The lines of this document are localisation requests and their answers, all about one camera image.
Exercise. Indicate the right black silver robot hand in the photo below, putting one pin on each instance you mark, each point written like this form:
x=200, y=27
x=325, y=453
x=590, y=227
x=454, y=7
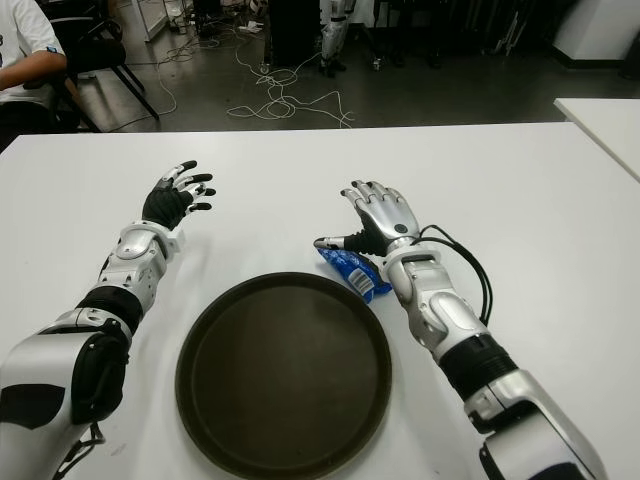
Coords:
x=395, y=220

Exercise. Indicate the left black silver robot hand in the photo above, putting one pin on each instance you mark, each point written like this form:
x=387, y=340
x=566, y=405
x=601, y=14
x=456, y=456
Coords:
x=162, y=205

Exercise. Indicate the blue Oreo cookie packet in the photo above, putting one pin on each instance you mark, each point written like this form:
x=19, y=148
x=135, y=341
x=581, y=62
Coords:
x=357, y=275

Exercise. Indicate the left silver black robot arm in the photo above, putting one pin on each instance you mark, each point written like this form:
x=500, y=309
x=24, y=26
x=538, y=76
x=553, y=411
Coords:
x=35, y=360

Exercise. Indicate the right silver black robot arm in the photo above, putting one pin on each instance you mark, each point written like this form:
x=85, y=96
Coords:
x=450, y=315

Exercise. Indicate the black chair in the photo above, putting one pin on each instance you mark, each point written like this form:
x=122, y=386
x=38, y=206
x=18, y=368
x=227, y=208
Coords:
x=95, y=50

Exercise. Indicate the white panel board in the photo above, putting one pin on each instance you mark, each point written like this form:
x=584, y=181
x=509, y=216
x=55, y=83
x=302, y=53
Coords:
x=155, y=17

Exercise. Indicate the round dark brown tray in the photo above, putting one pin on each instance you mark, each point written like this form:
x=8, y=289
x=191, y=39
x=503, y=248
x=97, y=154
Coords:
x=285, y=375

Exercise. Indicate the standing humanoid robot legs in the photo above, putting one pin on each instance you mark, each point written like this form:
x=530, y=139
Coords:
x=332, y=35

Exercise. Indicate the black cabinet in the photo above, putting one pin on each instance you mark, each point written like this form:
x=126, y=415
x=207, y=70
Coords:
x=295, y=30

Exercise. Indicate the seated person in white t-shirt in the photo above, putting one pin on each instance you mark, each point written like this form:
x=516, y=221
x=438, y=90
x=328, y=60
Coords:
x=20, y=30

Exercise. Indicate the white side table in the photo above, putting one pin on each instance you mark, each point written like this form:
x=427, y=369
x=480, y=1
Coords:
x=610, y=125

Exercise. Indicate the white counter with black base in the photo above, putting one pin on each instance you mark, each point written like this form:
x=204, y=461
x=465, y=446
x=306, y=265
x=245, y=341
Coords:
x=595, y=30

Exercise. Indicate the folded metal frame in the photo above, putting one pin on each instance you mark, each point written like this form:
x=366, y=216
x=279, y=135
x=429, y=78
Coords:
x=510, y=35

